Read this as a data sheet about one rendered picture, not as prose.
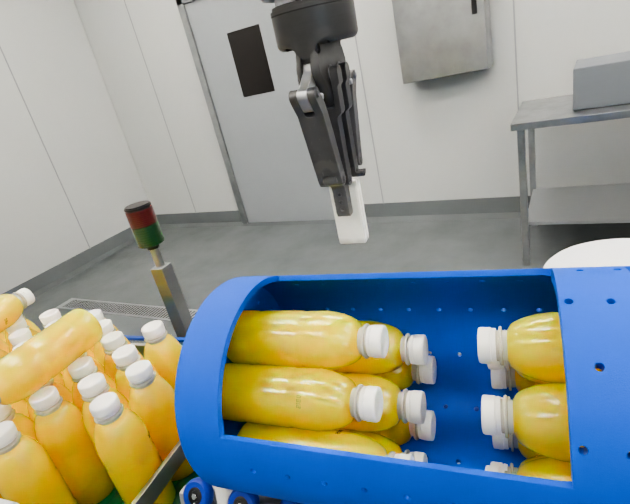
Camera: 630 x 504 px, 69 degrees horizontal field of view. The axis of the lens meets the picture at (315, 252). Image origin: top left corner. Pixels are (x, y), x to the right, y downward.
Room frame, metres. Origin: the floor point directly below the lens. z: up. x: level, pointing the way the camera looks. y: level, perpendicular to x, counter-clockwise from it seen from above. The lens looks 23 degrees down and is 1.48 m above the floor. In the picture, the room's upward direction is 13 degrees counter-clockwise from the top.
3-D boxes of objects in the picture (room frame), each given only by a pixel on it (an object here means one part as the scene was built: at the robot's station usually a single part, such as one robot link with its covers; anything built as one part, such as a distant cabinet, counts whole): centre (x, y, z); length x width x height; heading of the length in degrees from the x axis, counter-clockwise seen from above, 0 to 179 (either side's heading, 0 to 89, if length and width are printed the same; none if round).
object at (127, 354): (0.67, 0.35, 1.10); 0.04 x 0.04 x 0.02
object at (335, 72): (0.45, -0.04, 1.41); 0.04 x 0.01 x 0.11; 64
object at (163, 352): (0.74, 0.32, 1.00); 0.07 x 0.07 x 0.19
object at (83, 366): (0.67, 0.42, 1.10); 0.04 x 0.04 x 0.02
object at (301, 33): (0.46, -0.05, 1.48); 0.08 x 0.07 x 0.09; 154
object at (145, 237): (1.07, 0.38, 1.18); 0.06 x 0.06 x 0.05
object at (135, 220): (1.07, 0.38, 1.23); 0.06 x 0.06 x 0.04
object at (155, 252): (1.07, 0.38, 1.18); 0.06 x 0.06 x 0.16
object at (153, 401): (0.61, 0.31, 1.00); 0.07 x 0.07 x 0.19
